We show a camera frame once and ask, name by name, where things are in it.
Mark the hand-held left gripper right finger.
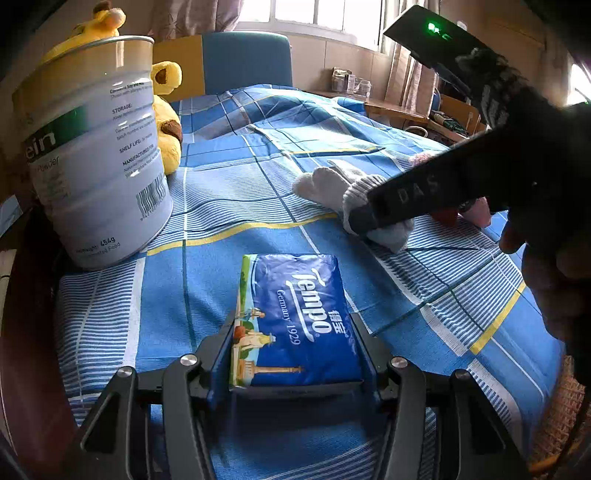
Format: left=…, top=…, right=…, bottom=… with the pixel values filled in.
left=350, top=313, right=527, bottom=480

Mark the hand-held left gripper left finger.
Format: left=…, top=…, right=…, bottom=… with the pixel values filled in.
left=60, top=318, right=234, bottom=480

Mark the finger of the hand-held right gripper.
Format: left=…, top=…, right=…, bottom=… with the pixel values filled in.
left=345, top=181, right=403, bottom=237

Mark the white knitted sock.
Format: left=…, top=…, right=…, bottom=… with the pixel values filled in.
left=292, top=159, right=416, bottom=253

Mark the blue tissue packet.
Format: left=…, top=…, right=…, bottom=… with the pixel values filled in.
left=228, top=253, right=364, bottom=394

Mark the white tin can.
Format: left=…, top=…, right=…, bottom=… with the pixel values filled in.
left=11, top=34, right=174, bottom=271

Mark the person's right hand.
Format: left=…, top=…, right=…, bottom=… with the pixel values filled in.
left=499, top=210, right=591, bottom=352

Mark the blue plaid bed sheet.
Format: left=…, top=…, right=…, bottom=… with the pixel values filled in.
left=53, top=83, right=568, bottom=480

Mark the wooden desk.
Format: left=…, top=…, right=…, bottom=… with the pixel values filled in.
left=318, top=88, right=486, bottom=140

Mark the clear plastic container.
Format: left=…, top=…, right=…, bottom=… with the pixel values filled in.
left=331, top=67, right=372, bottom=99

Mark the patterned curtain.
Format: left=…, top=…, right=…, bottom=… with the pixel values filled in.
left=383, top=41, right=439, bottom=112

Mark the blue and yellow headboard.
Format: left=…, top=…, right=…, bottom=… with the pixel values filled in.
left=152, top=31, right=294, bottom=103

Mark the window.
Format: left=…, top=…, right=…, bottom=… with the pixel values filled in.
left=240, top=0, right=385, bottom=48

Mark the yellow bear plush toy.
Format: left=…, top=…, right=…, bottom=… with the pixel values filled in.
left=41, top=0, right=184, bottom=176

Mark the pink curtain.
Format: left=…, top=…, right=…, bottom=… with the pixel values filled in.
left=148, top=0, right=244, bottom=40

